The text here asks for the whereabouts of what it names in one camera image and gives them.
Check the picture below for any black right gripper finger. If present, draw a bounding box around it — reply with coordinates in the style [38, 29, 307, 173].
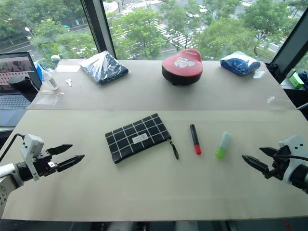
[259, 146, 278, 158]
[241, 154, 270, 175]

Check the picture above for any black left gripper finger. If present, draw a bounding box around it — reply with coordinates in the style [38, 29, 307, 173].
[56, 154, 86, 173]
[46, 144, 74, 155]

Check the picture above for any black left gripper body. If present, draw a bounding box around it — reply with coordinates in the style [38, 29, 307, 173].
[36, 149, 60, 178]

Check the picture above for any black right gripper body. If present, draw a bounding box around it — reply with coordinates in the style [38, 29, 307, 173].
[264, 145, 293, 180]

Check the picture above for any green glue stick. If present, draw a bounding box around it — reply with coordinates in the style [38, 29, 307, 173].
[215, 131, 232, 160]

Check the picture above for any red black marker pen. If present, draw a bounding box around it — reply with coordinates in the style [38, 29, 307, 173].
[189, 123, 202, 155]

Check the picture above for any black grid pattern pouch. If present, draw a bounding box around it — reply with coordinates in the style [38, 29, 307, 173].
[105, 113, 180, 165]

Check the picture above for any laptop computer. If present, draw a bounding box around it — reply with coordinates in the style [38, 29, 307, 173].
[0, 51, 43, 127]

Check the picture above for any small clear plastic scrap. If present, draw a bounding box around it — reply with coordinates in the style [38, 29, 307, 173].
[265, 96, 290, 105]

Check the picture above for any clear crumpled plastic bag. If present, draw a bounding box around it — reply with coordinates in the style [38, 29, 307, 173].
[33, 90, 65, 105]

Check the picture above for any white spray bottle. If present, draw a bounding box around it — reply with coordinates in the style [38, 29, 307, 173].
[41, 69, 60, 91]

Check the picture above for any green small box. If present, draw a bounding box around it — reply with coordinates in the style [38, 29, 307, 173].
[287, 69, 305, 90]

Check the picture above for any dark blue crumpled cloth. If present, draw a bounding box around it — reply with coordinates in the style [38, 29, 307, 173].
[298, 71, 308, 90]

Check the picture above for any blue plastic container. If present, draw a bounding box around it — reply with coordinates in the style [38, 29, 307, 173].
[34, 61, 53, 73]

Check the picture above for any dark navy cloth in bag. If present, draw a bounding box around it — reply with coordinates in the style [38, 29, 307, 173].
[79, 51, 129, 85]

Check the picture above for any blue cloth in bag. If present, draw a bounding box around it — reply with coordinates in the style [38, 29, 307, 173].
[219, 51, 262, 77]

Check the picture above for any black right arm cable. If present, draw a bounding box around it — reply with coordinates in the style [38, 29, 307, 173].
[274, 154, 308, 161]

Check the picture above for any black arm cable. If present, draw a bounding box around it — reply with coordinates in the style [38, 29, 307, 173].
[0, 133, 26, 162]
[274, 154, 308, 161]

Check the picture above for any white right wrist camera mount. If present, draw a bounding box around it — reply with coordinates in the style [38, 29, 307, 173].
[278, 135, 308, 185]

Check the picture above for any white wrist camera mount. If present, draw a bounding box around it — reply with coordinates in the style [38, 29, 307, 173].
[278, 135, 308, 185]
[20, 134, 45, 181]

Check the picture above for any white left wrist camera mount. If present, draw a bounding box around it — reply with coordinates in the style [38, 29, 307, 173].
[20, 134, 45, 181]

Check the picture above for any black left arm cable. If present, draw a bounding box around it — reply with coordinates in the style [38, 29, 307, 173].
[0, 133, 26, 162]

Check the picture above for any black slanted window frame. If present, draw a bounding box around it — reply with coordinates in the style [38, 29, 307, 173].
[271, 14, 308, 85]

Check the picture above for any black window frame pillar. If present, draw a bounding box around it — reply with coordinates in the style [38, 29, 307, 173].
[80, 0, 117, 60]

